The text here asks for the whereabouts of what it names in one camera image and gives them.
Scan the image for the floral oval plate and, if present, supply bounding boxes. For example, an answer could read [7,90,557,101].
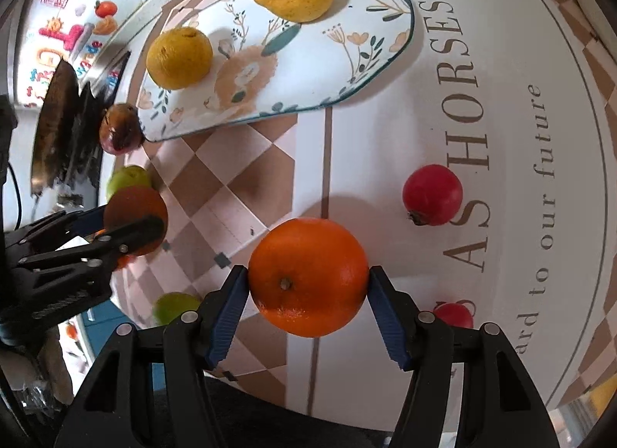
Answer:
[137,0,416,143]

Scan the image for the colourful wall stickers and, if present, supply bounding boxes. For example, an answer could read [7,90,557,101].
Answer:
[22,0,121,109]

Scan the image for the dark reddish orange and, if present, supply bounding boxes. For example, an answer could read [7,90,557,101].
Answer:
[103,186,169,269]

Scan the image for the black gas stove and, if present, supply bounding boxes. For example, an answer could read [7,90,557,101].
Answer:
[58,50,133,203]

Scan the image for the dark red apple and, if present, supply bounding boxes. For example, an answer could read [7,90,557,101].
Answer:
[99,102,145,156]

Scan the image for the dark metal wok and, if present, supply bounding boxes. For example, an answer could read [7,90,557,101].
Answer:
[30,60,83,195]

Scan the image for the green apple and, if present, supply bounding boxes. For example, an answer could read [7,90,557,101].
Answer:
[152,292,203,328]
[106,165,154,200]

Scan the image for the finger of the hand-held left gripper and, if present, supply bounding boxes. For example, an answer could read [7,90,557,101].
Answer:
[17,215,165,285]
[2,206,109,258]

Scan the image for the teal cabinet front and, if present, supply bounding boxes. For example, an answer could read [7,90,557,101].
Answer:
[77,306,167,386]

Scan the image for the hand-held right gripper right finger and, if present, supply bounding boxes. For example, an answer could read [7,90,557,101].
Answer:
[367,265,553,448]

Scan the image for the small red fruit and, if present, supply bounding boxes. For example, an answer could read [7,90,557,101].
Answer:
[402,164,464,227]
[433,302,474,329]

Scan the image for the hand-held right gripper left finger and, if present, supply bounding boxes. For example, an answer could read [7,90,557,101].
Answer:
[55,265,250,448]

